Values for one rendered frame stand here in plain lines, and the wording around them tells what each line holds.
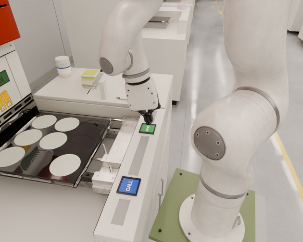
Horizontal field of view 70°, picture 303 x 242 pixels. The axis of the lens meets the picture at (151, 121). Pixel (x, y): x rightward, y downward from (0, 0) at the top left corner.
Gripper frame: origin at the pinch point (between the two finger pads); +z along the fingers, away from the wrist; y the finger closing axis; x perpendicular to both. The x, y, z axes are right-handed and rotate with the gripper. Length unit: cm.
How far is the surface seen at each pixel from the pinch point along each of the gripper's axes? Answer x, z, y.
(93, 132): 1.4, 5.7, -25.2
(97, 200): -23.5, 15.7, -16.4
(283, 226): 31, 117, 64
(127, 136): 3.5, 10.5, -12.0
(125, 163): -18.0, 3.9, -4.7
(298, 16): 582, 113, 245
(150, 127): 0.5, 4.4, -0.4
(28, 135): -5.4, 0.5, -49.1
